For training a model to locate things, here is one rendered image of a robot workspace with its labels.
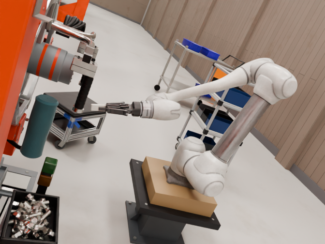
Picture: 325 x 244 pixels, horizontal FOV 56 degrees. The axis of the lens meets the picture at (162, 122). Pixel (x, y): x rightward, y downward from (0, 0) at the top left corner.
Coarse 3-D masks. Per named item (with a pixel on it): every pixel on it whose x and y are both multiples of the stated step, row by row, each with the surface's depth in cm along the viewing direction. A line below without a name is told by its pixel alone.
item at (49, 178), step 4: (40, 176) 97; (44, 176) 98; (48, 176) 98; (52, 176) 99; (40, 180) 98; (44, 180) 98; (48, 180) 98; (40, 184) 98; (44, 184) 99; (48, 184) 99
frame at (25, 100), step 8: (48, 0) 105; (56, 0) 120; (48, 8) 107; (56, 8) 130; (56, 16) 138; (40, 24) 101; (48, 32) 143; (48, 40) 144; (32, 48) 99; (24, 80) 143; (24, 88) 144; (32, 88) 143; (24, 96) 140; (16, 104) 105; (24, 104) 135; (16, 112) 113; (16, 120) 120
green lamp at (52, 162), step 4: (44, 160) 97; (48, 160) 97; (52, 160) 98; (56, 160) 99; (44, 164) 96; (48, 164) 96; (52, 164) 96; (56, 164) 97; (44, 168) 96; (48, 168) 97; (52, 168) 97; (44, 172) 97; (48, 172) 97; (52, 172) 97
